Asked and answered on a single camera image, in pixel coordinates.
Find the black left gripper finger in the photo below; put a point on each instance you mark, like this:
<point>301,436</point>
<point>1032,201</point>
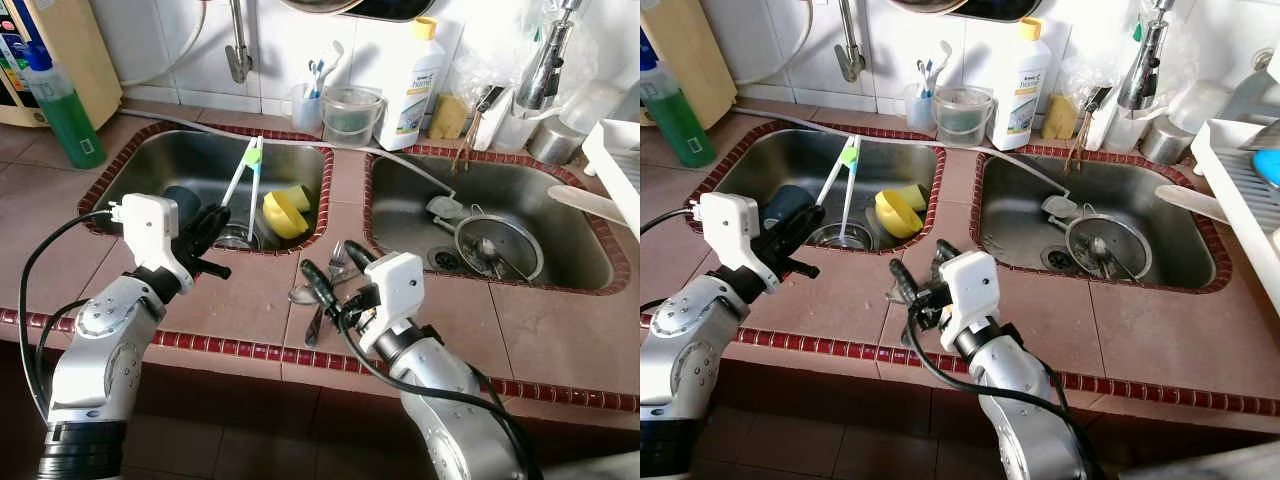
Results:
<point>198,225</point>
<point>785,226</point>
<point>812,232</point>
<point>220,232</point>

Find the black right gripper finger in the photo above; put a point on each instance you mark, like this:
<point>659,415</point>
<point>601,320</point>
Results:
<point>946,256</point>
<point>905,282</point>
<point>318,283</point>
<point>360,258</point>

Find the dark teal plastic cup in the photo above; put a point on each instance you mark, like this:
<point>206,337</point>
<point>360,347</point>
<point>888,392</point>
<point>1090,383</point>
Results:
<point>785,198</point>
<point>180,198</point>

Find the white green training chopsticks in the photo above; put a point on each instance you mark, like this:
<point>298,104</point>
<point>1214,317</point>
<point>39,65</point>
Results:
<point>850,155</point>
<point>255,155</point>

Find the stainless steel bowl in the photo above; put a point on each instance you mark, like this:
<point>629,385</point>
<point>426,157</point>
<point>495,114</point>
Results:
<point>1130,262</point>
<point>520,262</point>

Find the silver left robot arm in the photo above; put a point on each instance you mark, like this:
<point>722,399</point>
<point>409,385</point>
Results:
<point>100,360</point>
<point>690,360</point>

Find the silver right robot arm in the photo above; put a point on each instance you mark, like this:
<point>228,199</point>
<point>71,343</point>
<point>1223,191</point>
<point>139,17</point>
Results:
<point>440,400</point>
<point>1020,410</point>

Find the steel fork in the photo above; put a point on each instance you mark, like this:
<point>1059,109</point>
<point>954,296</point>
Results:
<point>338,262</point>

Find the stainless steel sink basin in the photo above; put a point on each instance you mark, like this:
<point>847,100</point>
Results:
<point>580,250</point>
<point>150,165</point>
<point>1190,250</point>
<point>760,165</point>

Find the yellow green sponge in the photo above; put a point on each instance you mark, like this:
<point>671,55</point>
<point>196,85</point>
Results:
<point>302,193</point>
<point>915,193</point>

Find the clear plastic bucket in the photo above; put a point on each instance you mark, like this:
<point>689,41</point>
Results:
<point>963,120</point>
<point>352,120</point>

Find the clear toothbrush cup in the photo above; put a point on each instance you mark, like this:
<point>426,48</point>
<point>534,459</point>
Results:
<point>305,115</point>
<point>918,115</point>

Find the green soap bottle blue cap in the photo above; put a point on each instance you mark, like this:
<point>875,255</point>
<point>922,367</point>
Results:
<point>678,125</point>
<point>65,125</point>

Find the white detergent bottle yellow cap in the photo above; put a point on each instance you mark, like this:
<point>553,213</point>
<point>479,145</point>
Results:
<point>410,95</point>
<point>1020,95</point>

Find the blue toothbrush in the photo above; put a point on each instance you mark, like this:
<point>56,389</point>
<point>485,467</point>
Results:
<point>316,78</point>
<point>928,78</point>

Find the white dish brush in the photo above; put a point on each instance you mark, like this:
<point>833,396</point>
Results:
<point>1100,125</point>
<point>490,125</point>

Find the beige water purifier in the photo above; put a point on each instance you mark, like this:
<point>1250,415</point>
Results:
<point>700,60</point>
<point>80,60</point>

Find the white dish rack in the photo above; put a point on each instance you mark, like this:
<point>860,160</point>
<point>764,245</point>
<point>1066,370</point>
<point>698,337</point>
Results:
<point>1230,200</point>
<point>610,150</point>

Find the white toothbrush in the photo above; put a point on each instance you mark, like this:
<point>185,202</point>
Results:
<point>947,60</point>
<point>335,60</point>

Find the cream plastic paddle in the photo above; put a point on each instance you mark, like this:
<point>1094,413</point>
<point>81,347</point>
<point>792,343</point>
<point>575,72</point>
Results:
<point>590,203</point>
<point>1200,203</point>

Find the clear plastic container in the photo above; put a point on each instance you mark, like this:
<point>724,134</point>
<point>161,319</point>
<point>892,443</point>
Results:
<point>1125,132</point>
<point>515,132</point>

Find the steel cup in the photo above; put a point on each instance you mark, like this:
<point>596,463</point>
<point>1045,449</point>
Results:
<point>555,143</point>
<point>1166,143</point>

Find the clear plastic bag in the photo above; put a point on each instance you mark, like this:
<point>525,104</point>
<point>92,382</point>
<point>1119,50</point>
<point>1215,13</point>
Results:
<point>480,65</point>
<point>1090,65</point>

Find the frosted plastic container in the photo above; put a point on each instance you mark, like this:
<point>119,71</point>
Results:
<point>590,105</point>
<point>1200,105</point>

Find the hanging steel wok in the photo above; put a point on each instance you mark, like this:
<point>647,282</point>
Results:
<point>930,6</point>
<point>320,6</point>

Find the dark blue hanging tray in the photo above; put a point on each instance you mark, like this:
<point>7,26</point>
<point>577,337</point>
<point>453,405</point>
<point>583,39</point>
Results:
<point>1010,10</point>
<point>400,10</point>

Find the steel pull-down faucet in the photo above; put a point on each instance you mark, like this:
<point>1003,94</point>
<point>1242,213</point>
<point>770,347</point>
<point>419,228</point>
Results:
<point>545,70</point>
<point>1145,70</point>

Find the blue bowl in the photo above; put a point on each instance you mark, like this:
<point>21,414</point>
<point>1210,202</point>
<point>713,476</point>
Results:
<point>1268,168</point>

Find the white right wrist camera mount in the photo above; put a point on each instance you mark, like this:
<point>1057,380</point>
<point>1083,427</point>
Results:
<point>972,285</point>
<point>395,285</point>

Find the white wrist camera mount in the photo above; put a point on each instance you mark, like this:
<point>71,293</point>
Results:
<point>972,285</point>
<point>732,225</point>
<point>150,225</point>
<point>395,285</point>

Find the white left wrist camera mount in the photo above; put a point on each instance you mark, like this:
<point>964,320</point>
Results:
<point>150,225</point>
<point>732,225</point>

